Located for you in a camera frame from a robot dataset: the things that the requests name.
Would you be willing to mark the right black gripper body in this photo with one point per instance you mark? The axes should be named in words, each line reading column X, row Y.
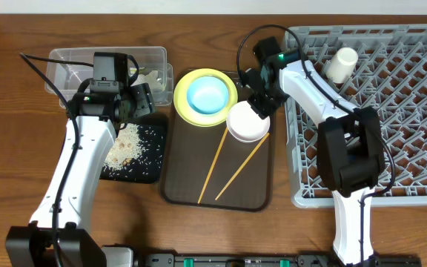
column 270, row 100

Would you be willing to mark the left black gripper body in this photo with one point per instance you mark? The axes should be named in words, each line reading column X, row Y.
column 141, row 102

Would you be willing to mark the pink white bowl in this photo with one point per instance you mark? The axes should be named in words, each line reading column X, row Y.
column 245, row 125

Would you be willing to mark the cooked rice leftovers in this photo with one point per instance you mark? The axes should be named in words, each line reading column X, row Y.
column 128, row 146

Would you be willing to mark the light blue bowl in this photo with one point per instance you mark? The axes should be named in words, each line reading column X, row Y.
column 207, row 95

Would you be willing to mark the pale green cup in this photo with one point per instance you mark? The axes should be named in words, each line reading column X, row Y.
column 342, row 65

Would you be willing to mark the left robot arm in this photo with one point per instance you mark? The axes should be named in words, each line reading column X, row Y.
column 58, row 231

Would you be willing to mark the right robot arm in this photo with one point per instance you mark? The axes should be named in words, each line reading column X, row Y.
column 353, row 159

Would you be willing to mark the black waste tray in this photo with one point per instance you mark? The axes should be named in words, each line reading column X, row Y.
column 147, row 163

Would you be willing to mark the grey dishwasher rack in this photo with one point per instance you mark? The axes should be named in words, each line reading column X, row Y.
column 391, row 77

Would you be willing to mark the crumpled white tissue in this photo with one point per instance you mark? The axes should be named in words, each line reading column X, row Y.
column 153, row 81

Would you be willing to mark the yellow plate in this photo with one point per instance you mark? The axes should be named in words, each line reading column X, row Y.
column 191, row 116

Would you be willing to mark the right wooden chopstick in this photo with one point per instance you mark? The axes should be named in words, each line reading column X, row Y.
column 241, row 167

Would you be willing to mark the wooden chopstick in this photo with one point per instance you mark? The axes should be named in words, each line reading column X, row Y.
column 241, row 167
column 211, row 169

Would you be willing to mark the brown serving tray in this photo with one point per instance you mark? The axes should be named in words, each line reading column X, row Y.
column 188, row 157

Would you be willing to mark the clear plastic bin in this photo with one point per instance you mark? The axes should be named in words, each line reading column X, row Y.
column 67, row 78

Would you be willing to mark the left wooden chopstick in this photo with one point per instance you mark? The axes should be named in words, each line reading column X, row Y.
column 211, row 169

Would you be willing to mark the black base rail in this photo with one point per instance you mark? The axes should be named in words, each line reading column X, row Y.
column 235, row 260

